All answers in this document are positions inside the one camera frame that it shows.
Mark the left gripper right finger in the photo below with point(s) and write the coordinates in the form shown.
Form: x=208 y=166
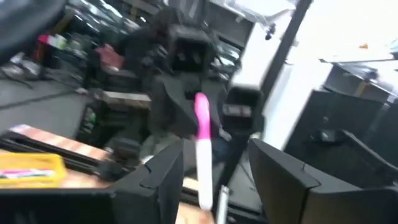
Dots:
x=280 y=186

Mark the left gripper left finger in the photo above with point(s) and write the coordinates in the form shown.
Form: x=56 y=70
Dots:
x=161 y=186

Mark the mini marker pink cap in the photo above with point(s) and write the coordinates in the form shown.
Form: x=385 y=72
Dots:
x=203 y=155

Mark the pink label Expo marker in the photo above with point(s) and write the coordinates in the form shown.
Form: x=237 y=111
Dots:
x=28 y=173

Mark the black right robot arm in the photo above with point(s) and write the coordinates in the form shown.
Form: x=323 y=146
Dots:
x=174 y=102

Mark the black equipment stand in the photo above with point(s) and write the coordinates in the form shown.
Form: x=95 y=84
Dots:
x=335 y=124

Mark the yellow plastic basket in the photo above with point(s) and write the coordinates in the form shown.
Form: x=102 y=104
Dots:
x=31 y=160

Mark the black upright pole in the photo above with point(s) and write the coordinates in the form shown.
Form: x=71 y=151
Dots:
x=287 y=43

